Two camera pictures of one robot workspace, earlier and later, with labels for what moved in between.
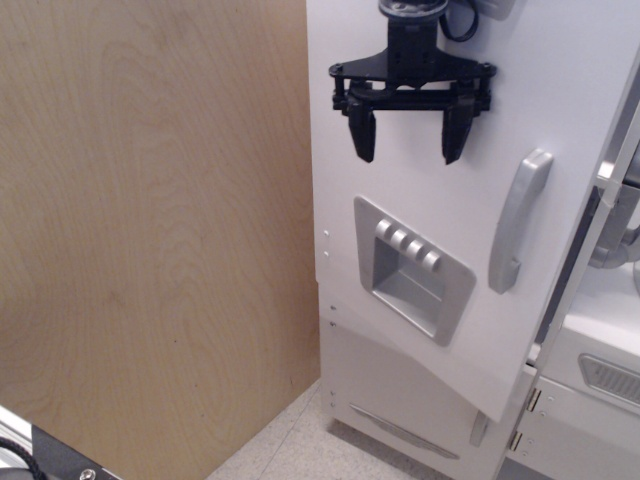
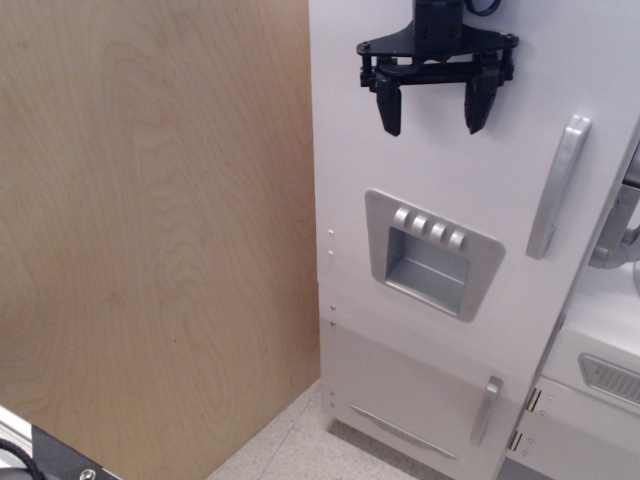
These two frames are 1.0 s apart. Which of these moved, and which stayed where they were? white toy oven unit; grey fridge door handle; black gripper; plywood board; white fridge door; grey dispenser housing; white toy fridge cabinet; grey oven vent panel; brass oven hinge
Moved: grey dispenser housing; white fridge door; black gripper; grey fridge door handle
Stayed: grey oven vent panel; brass oven hinge; white toy oven unit; plywood board; white toy fridge cabinet
